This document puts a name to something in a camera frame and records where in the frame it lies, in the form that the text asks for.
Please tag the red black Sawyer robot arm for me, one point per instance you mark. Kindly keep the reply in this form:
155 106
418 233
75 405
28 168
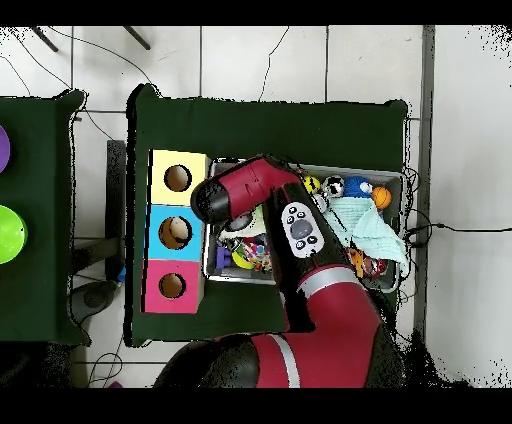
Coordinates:
256 184

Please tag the shallow silver mesh bin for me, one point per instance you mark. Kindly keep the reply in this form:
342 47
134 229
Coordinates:
240 276

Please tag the wooden box with three holes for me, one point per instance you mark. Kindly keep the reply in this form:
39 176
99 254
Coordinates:
176 248

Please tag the yellow foam ball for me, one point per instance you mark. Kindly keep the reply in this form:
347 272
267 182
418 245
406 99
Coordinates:
312 185

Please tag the dark green table cloth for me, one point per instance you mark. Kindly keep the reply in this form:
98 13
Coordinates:
260 128

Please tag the blue puffer ball with eyes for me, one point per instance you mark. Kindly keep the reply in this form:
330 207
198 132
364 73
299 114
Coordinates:
354 187

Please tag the mint green waffle cloth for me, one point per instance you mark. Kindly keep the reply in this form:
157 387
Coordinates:
368 232

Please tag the orange basketball toy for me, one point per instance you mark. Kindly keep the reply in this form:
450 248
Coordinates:
381 197

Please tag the black upright panel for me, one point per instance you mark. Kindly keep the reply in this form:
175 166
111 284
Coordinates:
116 180

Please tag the grey round floor object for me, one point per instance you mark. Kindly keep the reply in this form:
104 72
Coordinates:
94 298

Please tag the black stand leg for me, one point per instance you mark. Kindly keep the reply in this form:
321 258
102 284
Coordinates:
44 38
136 38

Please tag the side table with green cloth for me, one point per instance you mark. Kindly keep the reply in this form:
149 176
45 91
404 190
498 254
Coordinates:
40 180

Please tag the lime green bowl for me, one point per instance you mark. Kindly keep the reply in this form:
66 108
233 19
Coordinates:
10 236

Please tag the purple bowl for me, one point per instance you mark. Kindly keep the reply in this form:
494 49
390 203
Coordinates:
3 150

